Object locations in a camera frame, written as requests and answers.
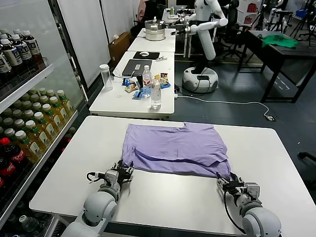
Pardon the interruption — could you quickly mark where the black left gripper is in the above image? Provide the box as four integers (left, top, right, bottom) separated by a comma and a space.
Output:
113, 159, 135, 184

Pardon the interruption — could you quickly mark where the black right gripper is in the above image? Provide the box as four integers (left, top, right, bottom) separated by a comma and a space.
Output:
216, 174, 245, 198

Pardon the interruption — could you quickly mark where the purple t-shirt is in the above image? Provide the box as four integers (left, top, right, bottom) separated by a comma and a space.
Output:
121, 122, 237, 182

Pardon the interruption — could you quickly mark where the large white work table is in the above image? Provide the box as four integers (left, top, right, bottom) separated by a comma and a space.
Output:
29, 115, 311, 235

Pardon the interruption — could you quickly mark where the white table with snacks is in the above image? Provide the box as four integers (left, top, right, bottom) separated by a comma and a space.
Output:
89, 51, 176, 119

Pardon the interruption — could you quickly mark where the clear plain water bottle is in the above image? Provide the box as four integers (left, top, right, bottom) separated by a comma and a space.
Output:
150, 79, 162, 111

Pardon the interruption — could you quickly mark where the yellow snack packet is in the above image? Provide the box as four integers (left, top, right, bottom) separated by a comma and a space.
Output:
124, 83, 139, 94

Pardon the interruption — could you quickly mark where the black office chair base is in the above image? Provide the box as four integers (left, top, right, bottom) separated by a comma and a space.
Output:
298, 152, 316, 184

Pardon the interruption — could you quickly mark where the clear tumbler white lid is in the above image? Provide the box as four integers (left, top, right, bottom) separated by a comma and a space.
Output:
99, 64, 114, 91

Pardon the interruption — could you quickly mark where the red label water bottle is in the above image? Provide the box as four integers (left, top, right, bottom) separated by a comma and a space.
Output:
142, 65, 152, 98

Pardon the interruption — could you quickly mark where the black laptop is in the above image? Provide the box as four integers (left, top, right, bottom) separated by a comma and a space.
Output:
121, 59, 153, 78

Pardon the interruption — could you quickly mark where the cola bottle red cap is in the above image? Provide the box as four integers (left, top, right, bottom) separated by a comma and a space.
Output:
0, 137, 27, 175
0, 158, 17, 190

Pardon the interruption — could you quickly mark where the clear water bottle pale cap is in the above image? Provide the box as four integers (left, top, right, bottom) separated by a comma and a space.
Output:
18, 214, 42, 237

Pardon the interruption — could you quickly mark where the black mouse pad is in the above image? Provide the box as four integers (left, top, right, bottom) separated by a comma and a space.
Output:
132, 51, 160, 60

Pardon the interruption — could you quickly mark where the brown cardboard box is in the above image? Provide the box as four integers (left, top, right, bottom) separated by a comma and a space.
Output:
108, 31, 132, 65

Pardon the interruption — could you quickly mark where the white table with steamer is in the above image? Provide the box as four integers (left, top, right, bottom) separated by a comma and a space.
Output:
127, 28, 177, 53

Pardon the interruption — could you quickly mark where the white metal shelf rack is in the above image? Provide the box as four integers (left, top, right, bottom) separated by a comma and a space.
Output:
0, 56, 79, 237

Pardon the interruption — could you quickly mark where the white humanoid robot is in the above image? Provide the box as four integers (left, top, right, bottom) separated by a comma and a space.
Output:
182, 0, 219, 94

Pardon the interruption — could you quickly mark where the black table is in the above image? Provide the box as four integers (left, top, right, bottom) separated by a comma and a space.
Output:
243, 30, 316, 104

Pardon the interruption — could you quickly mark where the silver steamer pot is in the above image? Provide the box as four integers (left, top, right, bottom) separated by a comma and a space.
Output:
144, 17, 166, 42

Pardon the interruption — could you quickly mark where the black framed glass door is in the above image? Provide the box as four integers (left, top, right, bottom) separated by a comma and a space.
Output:
0, 0, 89, 103

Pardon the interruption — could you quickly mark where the green cloth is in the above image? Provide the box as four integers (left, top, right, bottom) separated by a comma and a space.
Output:
261, 34, 301, 49

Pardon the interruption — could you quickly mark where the pink jacket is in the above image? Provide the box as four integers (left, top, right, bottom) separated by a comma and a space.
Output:
137, 0, 149, 23

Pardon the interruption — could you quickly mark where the black office chair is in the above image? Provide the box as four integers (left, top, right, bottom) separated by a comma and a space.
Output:
217, 0, 250, 61

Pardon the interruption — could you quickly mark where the white cartons red print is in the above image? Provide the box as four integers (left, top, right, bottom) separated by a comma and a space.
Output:
238, 0, 262, 25

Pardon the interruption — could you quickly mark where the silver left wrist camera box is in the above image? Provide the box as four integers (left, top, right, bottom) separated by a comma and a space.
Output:
104, 169, 119, 186

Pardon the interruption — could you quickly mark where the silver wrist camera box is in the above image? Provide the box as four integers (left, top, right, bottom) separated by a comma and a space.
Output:
104, 169, 119, 186
243, 182, 260, 202

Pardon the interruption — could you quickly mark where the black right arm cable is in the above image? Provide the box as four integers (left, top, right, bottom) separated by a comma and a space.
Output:
223, 192, 245, 234

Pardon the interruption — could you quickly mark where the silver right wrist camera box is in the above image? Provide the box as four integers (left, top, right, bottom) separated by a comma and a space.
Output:
243, 182, 260, 202

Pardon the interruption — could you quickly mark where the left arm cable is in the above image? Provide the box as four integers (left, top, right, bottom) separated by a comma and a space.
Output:
86, 171, 107, 184

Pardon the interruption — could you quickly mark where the white floor cable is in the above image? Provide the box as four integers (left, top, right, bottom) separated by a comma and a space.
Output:
174, 95, 272, 118

